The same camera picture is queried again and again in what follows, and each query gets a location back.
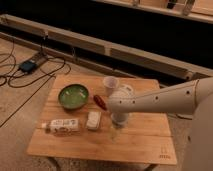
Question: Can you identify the long metal rail frame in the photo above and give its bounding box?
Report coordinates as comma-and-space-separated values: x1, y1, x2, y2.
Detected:
0, 14, 213, 79

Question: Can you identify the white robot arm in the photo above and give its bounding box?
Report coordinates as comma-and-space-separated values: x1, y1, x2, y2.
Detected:
107, 77, 213, 171

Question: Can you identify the red chili pepper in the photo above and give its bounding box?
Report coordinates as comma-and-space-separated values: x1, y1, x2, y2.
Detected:
93, 95, 107, 110

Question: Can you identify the white labelled bottle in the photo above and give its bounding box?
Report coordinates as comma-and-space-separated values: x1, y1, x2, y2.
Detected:
41, 118, 79, 133

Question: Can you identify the white eraser block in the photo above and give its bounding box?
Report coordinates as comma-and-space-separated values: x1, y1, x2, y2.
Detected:
86, 111, 101, 130

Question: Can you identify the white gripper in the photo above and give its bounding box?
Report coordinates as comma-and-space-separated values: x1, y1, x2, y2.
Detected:
111, 113, 129, 141

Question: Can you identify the blue power adapter box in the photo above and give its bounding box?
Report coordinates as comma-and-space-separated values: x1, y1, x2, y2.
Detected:
19, 60, 36, 73

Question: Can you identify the green ceramic bowl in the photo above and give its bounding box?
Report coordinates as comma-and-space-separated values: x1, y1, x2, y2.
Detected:
58, 84, 89, 110

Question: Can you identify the wooden folding table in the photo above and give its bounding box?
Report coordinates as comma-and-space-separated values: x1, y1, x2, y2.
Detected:
27, 75, 177, 165

